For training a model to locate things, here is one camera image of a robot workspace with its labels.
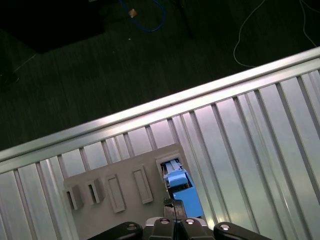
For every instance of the grey parts rack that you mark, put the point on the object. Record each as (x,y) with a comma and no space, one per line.
(100,215)

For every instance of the hard disk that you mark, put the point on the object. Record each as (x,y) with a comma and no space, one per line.
(187,200)

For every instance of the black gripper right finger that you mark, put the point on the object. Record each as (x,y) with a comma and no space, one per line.
(192,231)

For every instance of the small brown floor scrap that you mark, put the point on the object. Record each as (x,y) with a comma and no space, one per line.
(132,12)

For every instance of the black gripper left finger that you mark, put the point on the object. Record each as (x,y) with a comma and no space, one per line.
(162,230)

